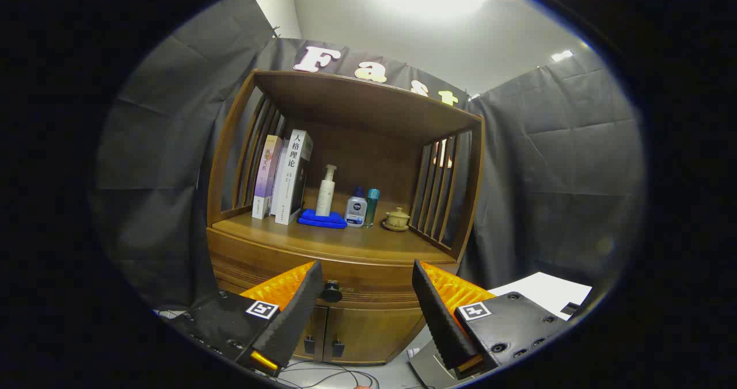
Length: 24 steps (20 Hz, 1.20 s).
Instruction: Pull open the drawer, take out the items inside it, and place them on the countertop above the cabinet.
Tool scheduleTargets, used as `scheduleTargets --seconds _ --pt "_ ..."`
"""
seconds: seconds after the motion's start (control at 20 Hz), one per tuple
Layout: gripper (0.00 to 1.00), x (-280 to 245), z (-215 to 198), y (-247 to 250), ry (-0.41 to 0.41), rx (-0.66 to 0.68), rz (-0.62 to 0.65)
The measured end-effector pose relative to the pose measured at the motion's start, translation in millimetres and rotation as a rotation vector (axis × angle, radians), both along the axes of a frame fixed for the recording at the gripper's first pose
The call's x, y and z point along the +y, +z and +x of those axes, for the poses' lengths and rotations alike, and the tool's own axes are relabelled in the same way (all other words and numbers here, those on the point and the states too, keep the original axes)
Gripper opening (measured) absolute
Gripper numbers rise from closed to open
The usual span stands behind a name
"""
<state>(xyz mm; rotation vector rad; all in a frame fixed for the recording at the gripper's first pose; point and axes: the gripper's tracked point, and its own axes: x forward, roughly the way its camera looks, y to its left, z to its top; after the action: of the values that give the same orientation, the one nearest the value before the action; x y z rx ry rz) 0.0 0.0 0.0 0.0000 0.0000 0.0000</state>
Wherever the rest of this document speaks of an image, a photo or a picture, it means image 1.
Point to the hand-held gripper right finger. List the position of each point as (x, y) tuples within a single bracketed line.
[(440, 320)]

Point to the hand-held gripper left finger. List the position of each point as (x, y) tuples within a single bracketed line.
[(299, 311)]

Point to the wooden drawer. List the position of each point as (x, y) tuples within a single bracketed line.
[(368, 274)]

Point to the wooden cabinet door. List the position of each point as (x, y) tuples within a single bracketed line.
[(318, 328), (374, 331)]

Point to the wooden countertop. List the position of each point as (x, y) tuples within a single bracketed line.
[(357, 242)]

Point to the wooden cabinet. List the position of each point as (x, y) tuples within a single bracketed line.
[(368, 101)]

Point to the blue folded towel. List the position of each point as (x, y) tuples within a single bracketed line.
[(322, 221)]

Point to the beige saucer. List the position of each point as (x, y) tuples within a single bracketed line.
[(394, 228)]

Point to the beige lidded tea cup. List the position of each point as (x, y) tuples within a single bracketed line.
[(398, 216)]

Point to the white bottle blue pump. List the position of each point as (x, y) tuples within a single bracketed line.
[(355, 210)]

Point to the clear bottle teal cap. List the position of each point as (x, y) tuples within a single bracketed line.
[(372, 205)]

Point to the thin white book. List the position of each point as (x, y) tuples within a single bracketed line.
[(278, 182)]

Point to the thick white book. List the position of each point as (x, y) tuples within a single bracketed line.
[(291, 176)]

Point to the purple book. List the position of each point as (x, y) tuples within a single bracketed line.
[(265, 176)]

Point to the small ceiling light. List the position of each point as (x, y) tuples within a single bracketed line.
[(562, 56)]

